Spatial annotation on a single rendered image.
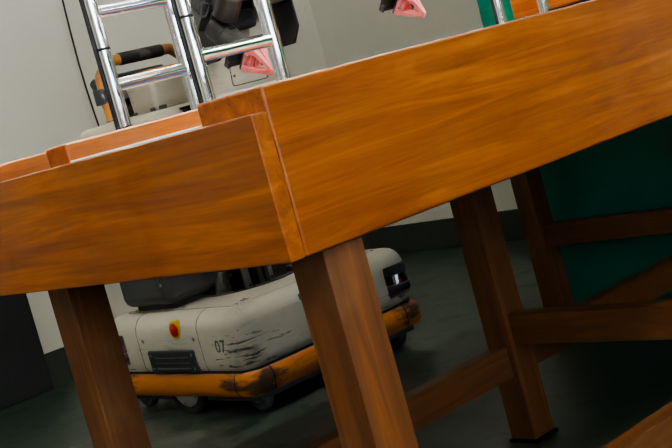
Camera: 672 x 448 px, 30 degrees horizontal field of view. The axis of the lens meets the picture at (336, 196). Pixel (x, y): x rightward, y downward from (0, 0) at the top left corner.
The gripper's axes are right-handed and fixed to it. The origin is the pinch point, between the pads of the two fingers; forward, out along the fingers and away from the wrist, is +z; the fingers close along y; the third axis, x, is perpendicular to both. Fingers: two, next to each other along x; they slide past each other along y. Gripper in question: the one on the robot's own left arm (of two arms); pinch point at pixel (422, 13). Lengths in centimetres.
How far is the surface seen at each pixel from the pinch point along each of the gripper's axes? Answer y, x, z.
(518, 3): 36.4, 2.8, 1.5
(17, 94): -5, 114, -157
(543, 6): 1.3, -17.4, 30.2
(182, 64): -96, -21, 26
